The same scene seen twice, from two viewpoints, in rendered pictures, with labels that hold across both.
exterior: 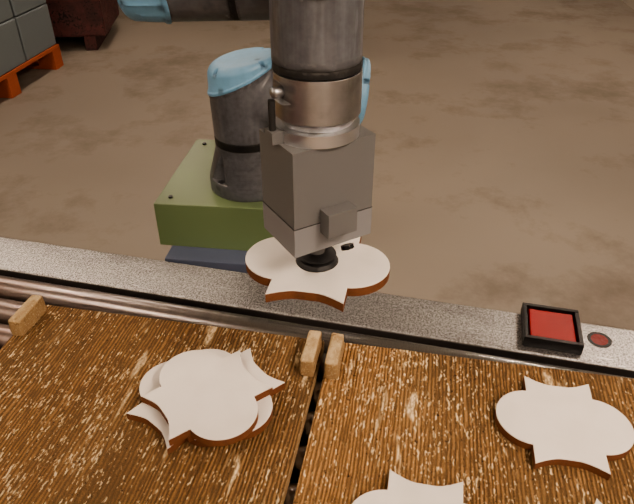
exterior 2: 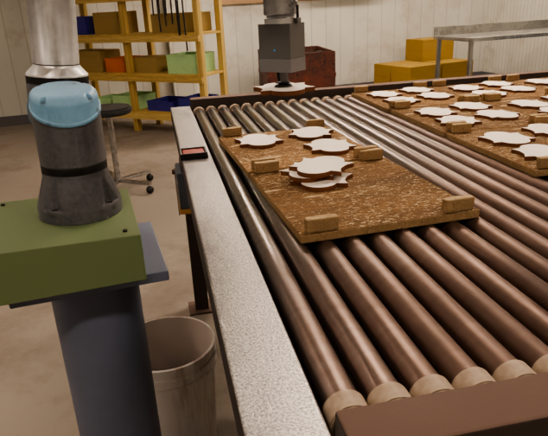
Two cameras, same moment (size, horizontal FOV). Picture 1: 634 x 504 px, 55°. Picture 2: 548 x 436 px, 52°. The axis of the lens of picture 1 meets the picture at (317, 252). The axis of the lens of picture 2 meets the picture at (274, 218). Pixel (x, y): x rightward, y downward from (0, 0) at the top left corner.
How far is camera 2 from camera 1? 162 cm
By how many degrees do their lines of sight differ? 97
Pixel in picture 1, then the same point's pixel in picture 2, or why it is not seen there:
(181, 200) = (129, 226)
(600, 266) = not seen: outside the picture
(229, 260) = (156, 246)
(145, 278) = (227, 233)
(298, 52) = not seen: outside the picture
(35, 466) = (395, 193)
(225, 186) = (117, 199)
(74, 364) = (334, 208)
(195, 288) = (225, 217)
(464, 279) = not seen: outside the picture
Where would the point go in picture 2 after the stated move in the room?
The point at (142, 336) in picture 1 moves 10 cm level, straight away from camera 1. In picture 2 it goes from (293, 201) to (258, 216)
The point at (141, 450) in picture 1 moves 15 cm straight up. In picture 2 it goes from (358, 181) to (358, 113)
